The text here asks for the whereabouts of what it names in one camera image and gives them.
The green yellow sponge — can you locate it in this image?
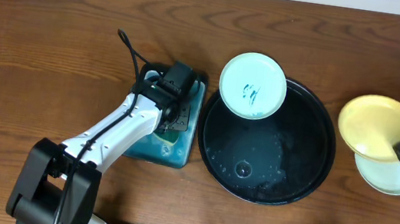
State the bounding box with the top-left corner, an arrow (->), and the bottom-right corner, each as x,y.
153,130 -> 180,146

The light blue plate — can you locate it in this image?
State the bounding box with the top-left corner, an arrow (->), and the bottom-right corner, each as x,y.
219,52 -> 288,120
354,153 -> 400,196

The yellow plate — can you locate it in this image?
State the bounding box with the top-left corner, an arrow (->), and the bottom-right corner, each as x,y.
338,94 -> 400,163

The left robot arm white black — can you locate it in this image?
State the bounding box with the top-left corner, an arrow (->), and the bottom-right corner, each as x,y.
6,94 -> 200,224

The rectangular tray with soapy water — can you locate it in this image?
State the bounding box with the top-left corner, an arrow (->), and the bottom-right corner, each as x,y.
124,73 -> 208,169

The round black tray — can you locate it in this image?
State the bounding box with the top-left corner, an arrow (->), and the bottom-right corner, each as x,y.
197,79 -> 336,206

